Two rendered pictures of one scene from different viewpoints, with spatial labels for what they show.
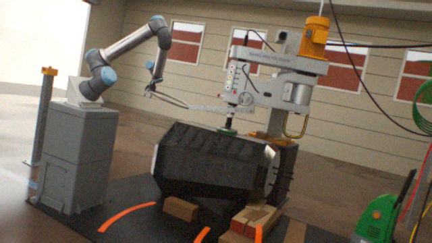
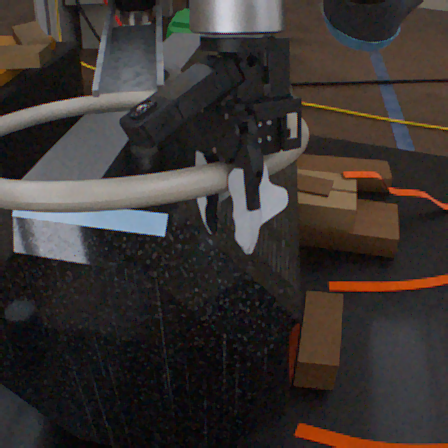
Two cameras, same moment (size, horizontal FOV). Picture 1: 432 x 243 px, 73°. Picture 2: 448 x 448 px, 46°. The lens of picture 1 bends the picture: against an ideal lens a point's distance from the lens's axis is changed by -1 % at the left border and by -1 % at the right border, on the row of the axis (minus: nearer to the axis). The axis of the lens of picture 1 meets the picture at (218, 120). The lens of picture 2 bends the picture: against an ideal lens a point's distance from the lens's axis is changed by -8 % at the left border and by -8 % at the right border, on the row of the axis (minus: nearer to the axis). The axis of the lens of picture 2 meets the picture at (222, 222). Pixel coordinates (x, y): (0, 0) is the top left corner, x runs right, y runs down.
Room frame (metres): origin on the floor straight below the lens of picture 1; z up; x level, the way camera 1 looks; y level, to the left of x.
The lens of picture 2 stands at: (3.12, 1.21, 1.35)
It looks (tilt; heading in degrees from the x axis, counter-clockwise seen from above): 36 degrees down; 257
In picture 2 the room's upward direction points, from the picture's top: straight up
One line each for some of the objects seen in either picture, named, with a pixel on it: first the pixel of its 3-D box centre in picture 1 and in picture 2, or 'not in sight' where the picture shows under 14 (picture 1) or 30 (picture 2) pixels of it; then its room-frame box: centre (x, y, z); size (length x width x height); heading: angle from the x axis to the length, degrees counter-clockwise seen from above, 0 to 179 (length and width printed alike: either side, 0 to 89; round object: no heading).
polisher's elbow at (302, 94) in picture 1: (301, 94); not in sight; (2.96, -0.77, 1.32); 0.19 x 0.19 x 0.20
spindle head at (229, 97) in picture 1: (244, 86); not in sight; (3.03, -0.19, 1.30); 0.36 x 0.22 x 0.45; 84
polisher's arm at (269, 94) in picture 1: (274, 93); not in sight; (2.98, -0.50, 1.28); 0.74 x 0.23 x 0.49; 84
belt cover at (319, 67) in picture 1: (277, 62); not in sight; (3.00, -0.46, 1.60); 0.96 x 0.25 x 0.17; 84
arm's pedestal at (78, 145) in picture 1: (78, 154); not in sight; (2.43, 1.11, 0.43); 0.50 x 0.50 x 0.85; 69
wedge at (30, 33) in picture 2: (281, 138); (30, 35); (3.38, -0.76, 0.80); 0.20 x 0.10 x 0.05; 109
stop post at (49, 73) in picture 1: (42, 115); not in sight; (3.16, 1.90, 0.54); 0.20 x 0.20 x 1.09; 64
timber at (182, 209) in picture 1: (180, 208); (319, 339); (2.59, 0.17, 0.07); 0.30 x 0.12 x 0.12; 66
